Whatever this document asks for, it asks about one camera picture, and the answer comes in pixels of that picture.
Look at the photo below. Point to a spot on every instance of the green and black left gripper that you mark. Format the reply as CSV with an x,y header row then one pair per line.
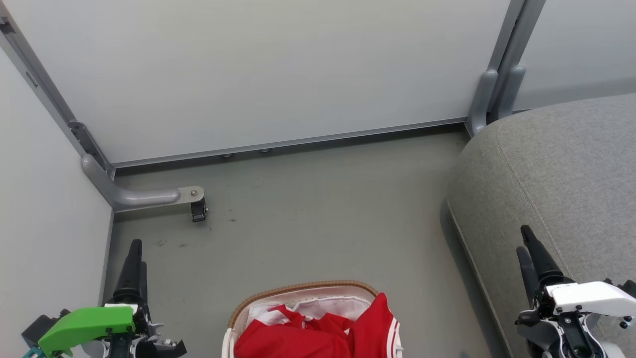
x,y
84,325

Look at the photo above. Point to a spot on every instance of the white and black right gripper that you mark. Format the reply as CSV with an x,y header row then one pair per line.
x,y
586,298

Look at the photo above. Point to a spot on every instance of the red garment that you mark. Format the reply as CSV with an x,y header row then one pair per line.
x,y
298,340

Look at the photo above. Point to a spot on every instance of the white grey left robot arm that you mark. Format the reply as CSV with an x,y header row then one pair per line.
x,y
94,350

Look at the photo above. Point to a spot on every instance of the grey partition foot with plate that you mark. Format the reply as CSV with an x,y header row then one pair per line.
x,y
144,198

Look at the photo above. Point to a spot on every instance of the black caster wheel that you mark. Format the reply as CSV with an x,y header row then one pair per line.
x,y
198,213

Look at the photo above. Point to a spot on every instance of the grey fabric ottoman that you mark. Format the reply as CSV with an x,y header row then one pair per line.
x,y
571,174

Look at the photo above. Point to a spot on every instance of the grey curved partition foot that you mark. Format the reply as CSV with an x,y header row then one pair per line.
x,y
512,94
481,104

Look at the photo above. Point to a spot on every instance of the woven laundry basket white liner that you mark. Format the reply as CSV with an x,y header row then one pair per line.
x,y
318,304

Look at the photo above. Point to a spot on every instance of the grey partition post with hinge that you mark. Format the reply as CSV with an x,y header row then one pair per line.
x,y
49,94

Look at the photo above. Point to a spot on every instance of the grey partition bottom rail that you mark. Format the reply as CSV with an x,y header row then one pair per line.
x,y
298,140

